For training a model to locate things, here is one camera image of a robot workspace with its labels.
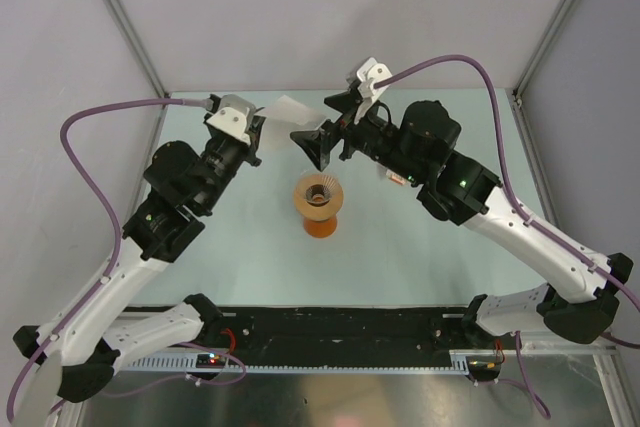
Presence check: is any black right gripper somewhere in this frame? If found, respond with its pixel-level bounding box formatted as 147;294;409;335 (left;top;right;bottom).
290;90;425;185

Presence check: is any white paper coffee filter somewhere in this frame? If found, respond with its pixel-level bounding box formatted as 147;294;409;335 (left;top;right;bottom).
257;95;327;152

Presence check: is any orange carafe with wooden collar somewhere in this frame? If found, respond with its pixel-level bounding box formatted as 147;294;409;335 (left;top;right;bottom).
293;186;344;239

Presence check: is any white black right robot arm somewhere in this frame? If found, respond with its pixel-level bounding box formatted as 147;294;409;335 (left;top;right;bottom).
290;91;633;348

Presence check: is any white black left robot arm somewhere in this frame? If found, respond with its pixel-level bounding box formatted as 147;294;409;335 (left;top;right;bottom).
13;109;265;403

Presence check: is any orange coffee filter package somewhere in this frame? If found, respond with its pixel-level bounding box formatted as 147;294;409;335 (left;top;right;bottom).
385;169;407;186

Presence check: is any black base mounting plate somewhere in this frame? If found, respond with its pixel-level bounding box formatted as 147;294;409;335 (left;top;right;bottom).
119;304;524;368

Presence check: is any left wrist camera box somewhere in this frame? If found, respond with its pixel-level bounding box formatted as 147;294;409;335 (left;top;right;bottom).
205;94;257;146

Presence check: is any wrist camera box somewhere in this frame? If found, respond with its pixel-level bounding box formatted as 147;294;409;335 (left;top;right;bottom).
346;57;392;101
205;94;257;146

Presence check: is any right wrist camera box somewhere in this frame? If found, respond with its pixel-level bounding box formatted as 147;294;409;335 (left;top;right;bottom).
346;57;392;101

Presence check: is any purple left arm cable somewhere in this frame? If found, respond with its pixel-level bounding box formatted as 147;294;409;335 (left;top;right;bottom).
7;96;249;421

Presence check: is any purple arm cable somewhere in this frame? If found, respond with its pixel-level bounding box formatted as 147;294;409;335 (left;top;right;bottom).
7;96;249;421
372;53;640;421

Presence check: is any white slotted cable duct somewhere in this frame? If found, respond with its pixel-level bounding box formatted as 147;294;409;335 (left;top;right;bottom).
121;350;470;376

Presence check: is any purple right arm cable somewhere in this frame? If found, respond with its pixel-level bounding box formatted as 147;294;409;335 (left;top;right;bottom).
372;53;640;421

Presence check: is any grey aluminium frame rail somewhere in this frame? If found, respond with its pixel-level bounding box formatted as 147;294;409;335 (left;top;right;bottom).
102;0;168;97

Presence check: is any right grey frame post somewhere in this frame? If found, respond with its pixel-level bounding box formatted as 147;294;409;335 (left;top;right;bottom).
512;0;580;99

